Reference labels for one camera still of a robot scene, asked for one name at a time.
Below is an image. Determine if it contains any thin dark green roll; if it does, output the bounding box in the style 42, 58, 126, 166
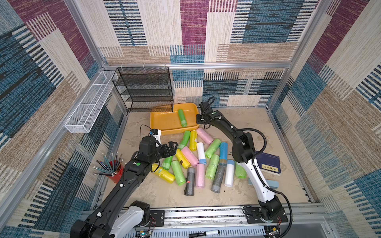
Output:
177, 109, 188, 127

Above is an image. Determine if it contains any large yellow bag roll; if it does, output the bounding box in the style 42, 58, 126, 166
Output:
152, 164, 175, 183

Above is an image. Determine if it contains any light green roll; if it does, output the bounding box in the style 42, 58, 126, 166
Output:
235, 163, 247, 179
205, 138, 221, 159
205, 154, 220, 180

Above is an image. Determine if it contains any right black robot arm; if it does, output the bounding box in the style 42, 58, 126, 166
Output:
196, 107, 287, 223

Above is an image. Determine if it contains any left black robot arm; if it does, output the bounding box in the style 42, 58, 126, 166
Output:
70, 136, 178, 238

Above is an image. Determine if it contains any dark green roll left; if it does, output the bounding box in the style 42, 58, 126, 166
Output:
162, 156, 173, 171

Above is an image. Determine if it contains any small yellow roll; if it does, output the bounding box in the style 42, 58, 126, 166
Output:
175, 149, 191, 169

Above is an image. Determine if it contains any pink roll near box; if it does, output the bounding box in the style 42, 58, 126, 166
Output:
196, 128, 213, 145

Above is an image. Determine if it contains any yellow roll near box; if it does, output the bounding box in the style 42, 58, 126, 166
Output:
189, 130, 197, 151

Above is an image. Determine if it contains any yellow plastic storage box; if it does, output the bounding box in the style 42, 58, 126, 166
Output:
150, 103, 199, 135

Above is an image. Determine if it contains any pink roll centre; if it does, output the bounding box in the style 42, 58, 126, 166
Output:
181, 146, 199, 167

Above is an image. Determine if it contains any white roll blue end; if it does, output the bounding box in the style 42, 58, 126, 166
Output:
197, 142, 206, 165

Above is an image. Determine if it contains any pink roll lower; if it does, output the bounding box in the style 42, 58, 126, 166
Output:
195, 164, 205, 188

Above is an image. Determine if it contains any dark grey roll left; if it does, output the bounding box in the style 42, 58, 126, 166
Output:
184, 167, 195, 196

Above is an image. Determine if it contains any grey roll right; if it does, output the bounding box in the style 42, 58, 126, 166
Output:
211, 164, 226, 193

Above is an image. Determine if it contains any white roll lower right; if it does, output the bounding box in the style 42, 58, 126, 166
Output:
224, 160, 235, 187

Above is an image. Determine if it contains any red pencil cup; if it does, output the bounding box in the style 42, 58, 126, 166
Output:
93, 151, 124, 183

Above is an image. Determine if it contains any black mesh shelf rack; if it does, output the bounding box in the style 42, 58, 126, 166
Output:
112, 66, 174, 113

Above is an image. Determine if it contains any dark blue notebook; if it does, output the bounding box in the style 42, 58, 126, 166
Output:
256, 153, 281, 176

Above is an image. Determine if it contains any black marker pen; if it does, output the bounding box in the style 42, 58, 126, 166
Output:
189, 230, 220, 238

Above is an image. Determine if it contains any light blue stapler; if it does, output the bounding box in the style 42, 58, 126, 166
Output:
248, 178, 279, 189

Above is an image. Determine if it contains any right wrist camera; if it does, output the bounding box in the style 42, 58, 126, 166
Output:
199, 101, 212, 114

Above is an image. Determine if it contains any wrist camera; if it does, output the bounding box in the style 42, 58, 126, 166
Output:
199, 101, 212, 114
149, 129, 162, 144

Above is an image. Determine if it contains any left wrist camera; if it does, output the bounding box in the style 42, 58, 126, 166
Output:
149, 129, 162, 144

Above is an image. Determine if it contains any white wire wall basket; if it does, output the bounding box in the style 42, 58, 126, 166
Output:
64, 71, 114, 133

